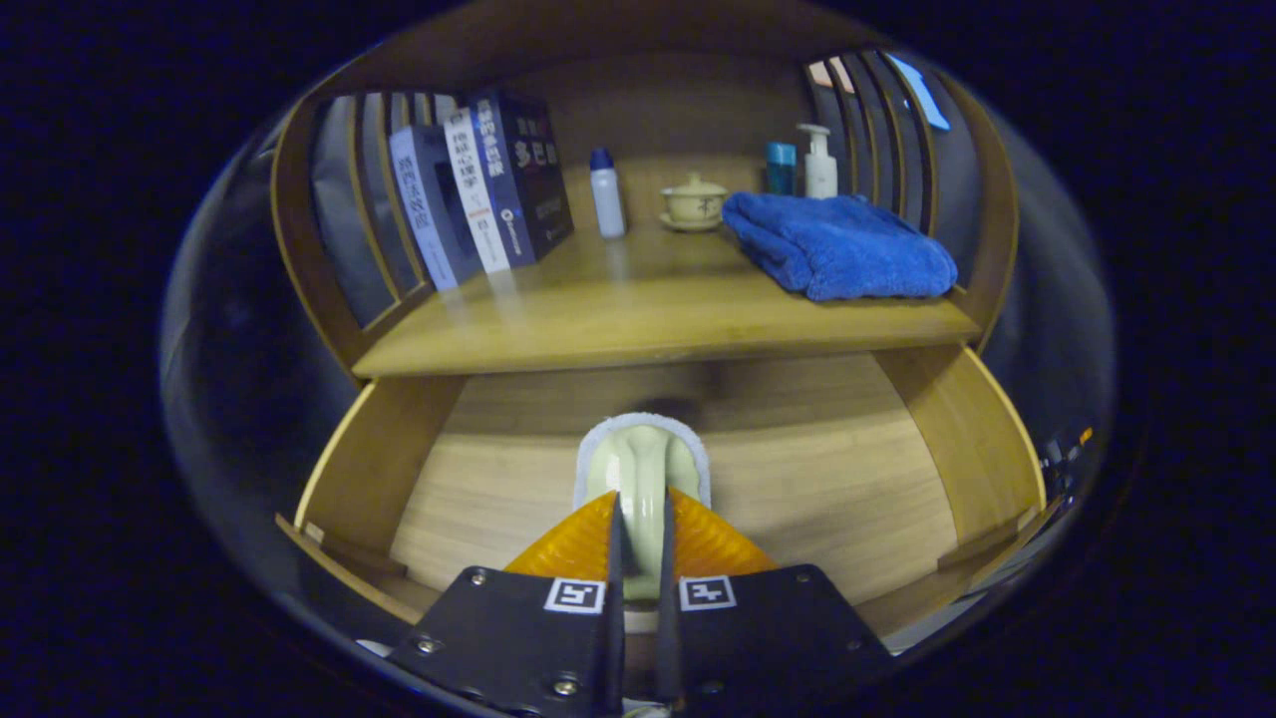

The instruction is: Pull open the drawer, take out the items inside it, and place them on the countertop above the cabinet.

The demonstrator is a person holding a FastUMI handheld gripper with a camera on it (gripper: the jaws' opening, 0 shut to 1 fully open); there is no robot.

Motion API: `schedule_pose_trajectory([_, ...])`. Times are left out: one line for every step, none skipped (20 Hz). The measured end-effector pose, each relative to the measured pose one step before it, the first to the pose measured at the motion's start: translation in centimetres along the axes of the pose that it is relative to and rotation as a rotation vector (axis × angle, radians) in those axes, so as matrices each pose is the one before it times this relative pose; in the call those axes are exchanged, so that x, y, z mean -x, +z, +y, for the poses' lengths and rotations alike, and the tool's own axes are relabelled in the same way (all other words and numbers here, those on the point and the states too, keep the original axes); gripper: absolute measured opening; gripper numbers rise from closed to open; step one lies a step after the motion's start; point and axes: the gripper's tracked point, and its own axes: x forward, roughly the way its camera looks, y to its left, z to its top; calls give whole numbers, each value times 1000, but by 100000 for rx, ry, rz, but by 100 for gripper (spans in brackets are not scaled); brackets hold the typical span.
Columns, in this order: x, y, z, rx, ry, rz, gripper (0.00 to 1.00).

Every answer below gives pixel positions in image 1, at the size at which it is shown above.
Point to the yellow lidded teacup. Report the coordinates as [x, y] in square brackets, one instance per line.
[694, 204]

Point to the teal bottle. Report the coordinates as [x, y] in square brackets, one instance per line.
[781, 170]

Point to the light blue book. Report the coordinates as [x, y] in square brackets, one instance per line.
[429, 209]

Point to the wooden cabinet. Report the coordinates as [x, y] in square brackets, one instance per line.
[648, 90]

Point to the dark blue book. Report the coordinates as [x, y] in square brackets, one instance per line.
[528, 170]

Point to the pale green scrub brush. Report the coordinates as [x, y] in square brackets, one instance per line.
[643, 464]

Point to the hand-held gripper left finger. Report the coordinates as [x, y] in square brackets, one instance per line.
[614, 638]

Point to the blue folded towel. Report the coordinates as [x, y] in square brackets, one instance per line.
[837, 247]

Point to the wooden countertop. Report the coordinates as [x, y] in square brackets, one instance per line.
[638, 309]

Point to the white bottle with blue cap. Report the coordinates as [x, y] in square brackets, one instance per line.
[606, 199]

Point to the white spine book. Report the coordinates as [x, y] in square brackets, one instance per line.
[477, 189]

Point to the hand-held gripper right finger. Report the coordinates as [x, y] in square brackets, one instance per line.
[666, 638]

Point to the wooden drawer with black knob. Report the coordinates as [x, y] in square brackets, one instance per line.
[797, 479]

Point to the white pump bottle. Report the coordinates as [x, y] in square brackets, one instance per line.
[819, 172]

